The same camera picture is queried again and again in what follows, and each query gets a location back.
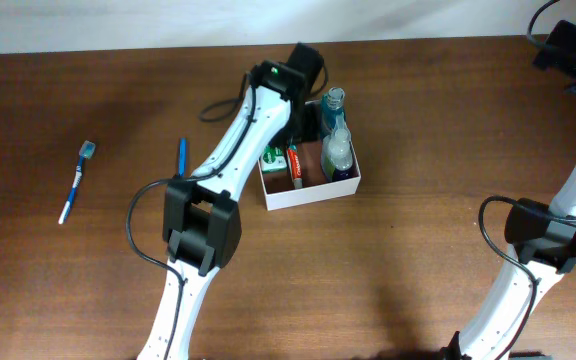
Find teal mouthwash bottle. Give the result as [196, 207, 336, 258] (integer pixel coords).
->
[319, 87, 345, 140]

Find green red toothpaste tube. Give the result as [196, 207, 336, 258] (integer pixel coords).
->
[286, 144, 303, 189]

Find white cardboard box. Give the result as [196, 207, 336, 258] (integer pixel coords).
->
[260, 116, 361, 211]

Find clear blue spray bottle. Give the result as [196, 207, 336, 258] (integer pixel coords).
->
[321, 127, 354, 182]

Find green soap packet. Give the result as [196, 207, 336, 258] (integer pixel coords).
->
[260, 146, 288, 174]

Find blue disposable razor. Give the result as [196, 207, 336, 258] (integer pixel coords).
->
[177, 138, 187, 177]

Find blue white toothbrush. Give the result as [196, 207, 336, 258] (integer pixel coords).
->
[58, 140, 96, 225]

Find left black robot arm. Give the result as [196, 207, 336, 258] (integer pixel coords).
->
[134, 43, 328, 360]

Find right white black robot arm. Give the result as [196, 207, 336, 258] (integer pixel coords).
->
[438, 20, 576, 360]

